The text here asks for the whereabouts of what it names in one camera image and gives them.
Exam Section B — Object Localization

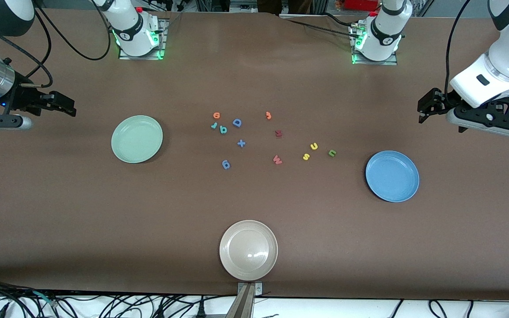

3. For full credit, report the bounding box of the thin black table cable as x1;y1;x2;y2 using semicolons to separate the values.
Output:
323;12;357;28
288;19;357;38

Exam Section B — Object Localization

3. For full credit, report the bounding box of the teal cable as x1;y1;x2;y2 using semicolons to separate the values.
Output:
31;289;58;307

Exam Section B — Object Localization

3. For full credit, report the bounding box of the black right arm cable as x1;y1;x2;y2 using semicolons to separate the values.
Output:
0;0;111;89

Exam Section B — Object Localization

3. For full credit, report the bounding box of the red box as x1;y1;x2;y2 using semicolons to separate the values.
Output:
343;0;380;11

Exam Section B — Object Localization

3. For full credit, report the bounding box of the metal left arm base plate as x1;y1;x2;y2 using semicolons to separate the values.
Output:
351;24;399;66

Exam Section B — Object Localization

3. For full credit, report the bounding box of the brown table cover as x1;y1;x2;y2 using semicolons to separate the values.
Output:
0;8;509;302

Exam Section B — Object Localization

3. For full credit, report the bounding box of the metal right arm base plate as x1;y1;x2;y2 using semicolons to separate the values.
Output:
118;18;167;60

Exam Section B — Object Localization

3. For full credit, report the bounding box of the blue plate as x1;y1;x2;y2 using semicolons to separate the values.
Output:
365;151;420;203

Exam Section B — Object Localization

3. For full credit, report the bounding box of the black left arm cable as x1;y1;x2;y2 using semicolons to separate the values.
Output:
445;0;474;104

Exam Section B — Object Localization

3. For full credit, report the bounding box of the aluminium frame rail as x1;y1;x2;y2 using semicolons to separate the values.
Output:
229;0;258;12

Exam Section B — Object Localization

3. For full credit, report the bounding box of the pale green plate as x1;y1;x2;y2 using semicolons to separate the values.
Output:
111;115;163;164

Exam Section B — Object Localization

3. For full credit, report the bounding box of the aluminium camera mount post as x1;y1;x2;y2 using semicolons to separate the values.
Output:
226;282;264;318

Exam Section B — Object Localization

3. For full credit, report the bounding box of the beige plate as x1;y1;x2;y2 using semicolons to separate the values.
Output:
219;220;278;281

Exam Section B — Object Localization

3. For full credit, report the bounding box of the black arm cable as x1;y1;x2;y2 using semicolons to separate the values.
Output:
0;0;111;89
445;0;474;104

